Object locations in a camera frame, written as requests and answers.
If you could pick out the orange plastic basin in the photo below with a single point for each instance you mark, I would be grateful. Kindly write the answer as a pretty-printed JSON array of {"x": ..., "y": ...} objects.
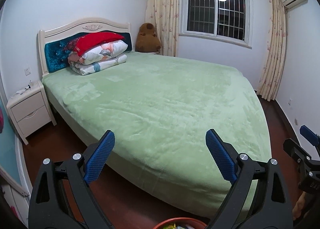
[{"x": 182, "y": 222}]

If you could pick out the folded floral quilt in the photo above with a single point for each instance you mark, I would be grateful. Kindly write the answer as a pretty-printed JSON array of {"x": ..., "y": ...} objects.
[{"x": 97, "y": 66}]

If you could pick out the right floral curtain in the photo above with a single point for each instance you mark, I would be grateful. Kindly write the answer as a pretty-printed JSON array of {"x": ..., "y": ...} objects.
[{"x": 276, "y": 52}]

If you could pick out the floral curtain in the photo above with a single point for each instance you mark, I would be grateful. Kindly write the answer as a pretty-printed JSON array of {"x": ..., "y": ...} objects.
[
  {"x": 164, "y": 15},
  {"x": 276, "y": 52}
]

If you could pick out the cartoon wall sticker door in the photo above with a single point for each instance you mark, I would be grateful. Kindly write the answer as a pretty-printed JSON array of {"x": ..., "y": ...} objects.
[{"x": 16, "y": 187}]

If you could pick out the person right hand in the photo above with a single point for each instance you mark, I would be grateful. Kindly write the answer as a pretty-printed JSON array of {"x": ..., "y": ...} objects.
[{"x": 304, "y": 199}]

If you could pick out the red pillow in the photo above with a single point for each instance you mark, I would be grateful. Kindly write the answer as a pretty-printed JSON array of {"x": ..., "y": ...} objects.
[{"x": 97, "y": 41}]

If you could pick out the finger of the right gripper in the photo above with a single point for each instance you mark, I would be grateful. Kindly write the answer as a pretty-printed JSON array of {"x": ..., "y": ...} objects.
[{"x": 310, "y": 136}]

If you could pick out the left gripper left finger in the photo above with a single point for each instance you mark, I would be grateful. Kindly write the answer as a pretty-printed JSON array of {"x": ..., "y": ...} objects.
[{"x": 49, "y": 206}]

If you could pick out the barred window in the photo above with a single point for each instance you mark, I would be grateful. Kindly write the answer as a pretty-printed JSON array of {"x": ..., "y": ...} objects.
[{"x": 222, "y": 20}]

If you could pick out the cream blue headboard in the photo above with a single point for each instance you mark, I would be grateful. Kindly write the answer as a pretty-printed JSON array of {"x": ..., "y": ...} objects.
[{"x": 55, "y": 45}]

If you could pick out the clutter on nightstand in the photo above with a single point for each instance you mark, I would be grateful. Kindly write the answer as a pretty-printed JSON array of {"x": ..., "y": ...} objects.
[{"x": 29, "y": 87}]

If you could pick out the green blanket bed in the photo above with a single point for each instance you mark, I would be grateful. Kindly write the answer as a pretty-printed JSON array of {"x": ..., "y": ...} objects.
[{"x": 160, "y": 109}]

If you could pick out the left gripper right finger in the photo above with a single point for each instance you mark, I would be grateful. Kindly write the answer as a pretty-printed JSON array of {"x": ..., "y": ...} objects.
[{"x": 258, "y": 197}]

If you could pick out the left floral curtain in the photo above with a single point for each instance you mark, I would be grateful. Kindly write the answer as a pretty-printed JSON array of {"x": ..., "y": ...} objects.
[{"x": 164, "y": 15}]

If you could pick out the wall power outlet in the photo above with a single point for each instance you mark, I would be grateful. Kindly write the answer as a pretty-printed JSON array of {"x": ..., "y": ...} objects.
[{"x": 27, "y": 71}]

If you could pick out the cream nightstand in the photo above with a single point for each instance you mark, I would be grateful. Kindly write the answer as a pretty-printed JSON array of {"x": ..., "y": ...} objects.
[{"x": 30, "y": 111}]

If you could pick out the floral pillow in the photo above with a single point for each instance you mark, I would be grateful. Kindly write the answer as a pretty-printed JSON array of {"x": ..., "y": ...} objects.
[{"x": 101, "y": 52}]

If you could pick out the brown plush bear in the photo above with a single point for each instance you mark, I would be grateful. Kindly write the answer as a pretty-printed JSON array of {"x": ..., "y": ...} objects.
[{"x": 147, "y": 40}]

